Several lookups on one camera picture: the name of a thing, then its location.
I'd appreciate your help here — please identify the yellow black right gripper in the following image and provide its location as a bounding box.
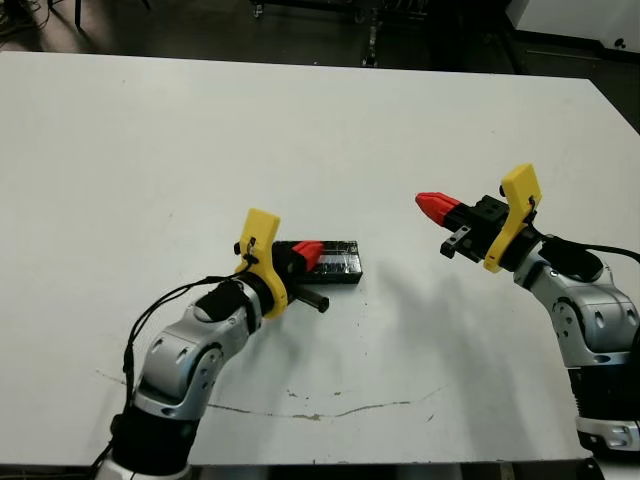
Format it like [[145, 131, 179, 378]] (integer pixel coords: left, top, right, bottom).
[[415, 163, 544, 274]]

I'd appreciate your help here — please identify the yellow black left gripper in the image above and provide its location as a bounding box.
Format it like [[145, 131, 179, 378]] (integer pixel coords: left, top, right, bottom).
[[233, 207, 331, 320]]

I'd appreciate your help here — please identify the black box lid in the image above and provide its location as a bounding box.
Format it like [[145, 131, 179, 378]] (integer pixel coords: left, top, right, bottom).
[[273, 240, 364, 281]]

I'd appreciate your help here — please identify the black box base white lining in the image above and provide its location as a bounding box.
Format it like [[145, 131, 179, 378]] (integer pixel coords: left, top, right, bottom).
[[299, 275, 365, 286]]

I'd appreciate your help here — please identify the white cabinet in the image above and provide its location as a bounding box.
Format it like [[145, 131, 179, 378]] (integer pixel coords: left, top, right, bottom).
[[504, 0, 640, 57]]

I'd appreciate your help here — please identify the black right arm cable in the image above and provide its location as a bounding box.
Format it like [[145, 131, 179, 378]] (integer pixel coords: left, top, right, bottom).
[[547, 234, 640, 261]]

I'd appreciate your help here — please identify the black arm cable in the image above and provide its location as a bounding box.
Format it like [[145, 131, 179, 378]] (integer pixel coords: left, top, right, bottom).
[[89, 272, 261, 474], [547, 234, 640, 261]]

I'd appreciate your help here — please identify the metal stand post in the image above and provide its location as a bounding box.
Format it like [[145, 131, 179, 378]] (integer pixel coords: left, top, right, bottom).
[[360, 12, 381, 69]]

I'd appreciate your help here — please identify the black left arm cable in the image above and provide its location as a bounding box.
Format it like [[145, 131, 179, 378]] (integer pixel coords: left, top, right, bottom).
[[89, 272, 261, 474]]

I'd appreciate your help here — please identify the black wheeled cart frame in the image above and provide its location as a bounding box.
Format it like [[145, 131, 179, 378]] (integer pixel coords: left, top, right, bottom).
[[249, 0, 431, 26]]

